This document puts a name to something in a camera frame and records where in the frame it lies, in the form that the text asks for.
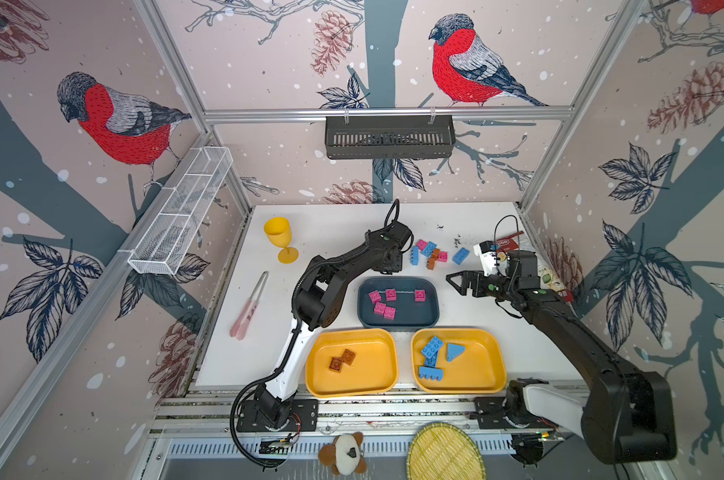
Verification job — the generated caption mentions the brown lego brick front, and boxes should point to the brown lego brick front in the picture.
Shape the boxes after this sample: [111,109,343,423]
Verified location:
[341,349,356,365]

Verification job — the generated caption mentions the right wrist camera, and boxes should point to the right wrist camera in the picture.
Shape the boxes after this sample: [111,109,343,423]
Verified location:
[473,241,507,276]

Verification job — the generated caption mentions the left yellow tray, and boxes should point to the left yellow tray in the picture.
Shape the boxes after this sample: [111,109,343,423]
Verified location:
[305,329,399,399]

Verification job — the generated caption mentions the blue long lego brick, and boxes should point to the blue long lego brick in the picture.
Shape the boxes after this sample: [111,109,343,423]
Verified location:
[418,366,444,382]

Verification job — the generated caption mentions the yellow plastic goblet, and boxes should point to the yellow plastic goblet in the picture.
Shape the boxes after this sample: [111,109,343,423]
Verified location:
[264,217,299,264]

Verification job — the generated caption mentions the woven bamboo plate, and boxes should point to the woven bamboo plate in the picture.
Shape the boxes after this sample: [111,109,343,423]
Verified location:
[406,422,487,480]

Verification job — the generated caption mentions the blue lego brick group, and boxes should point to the blue lego brick group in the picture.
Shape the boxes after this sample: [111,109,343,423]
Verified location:
[421,242,437,259]

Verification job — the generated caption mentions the plush toy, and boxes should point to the plush toy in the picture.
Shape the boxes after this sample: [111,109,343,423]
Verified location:
[318,432,367,475]

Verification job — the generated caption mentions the large blue lego brick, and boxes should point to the large blue lego brick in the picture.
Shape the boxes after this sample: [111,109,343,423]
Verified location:
[421,336,443,359]

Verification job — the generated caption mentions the blue sloped lego brick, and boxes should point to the blue sloped lego brick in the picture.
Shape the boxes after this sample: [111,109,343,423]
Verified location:
[446,343,466,362]

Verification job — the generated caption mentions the pink tongs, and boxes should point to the pink tongs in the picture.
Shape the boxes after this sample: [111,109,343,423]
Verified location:
[230,271,269,340]

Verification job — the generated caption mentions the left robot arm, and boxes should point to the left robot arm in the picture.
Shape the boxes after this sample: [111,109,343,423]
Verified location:
[230,220,414,427]

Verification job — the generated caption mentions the brown lego brick group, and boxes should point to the brown lego brick group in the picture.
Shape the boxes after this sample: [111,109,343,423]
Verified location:
[427,248,441,270]

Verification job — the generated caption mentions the dark teal tray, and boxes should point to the dark teal tray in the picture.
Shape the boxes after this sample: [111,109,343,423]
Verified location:
[357,276,440,332]

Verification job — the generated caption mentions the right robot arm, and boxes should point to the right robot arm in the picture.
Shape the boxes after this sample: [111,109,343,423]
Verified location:
[446,250,677,465]

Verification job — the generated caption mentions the right yellow tray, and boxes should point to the right yellow tray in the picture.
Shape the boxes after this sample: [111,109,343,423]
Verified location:
[411,328,508,394]

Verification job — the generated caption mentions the yellow tray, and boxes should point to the yellow tray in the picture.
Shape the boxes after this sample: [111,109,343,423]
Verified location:
[305,329,399,399]
[411,328,508,394]

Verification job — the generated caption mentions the snack package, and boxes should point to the snack package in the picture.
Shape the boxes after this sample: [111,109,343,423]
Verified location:
[497,231,575,304]

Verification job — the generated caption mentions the white wire basket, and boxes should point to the white wire basket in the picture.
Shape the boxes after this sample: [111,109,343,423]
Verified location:
[128,146,233,275]

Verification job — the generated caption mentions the black hanging basket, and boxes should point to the black hanging basket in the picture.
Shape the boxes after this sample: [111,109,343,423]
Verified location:
[325,115,456,160]

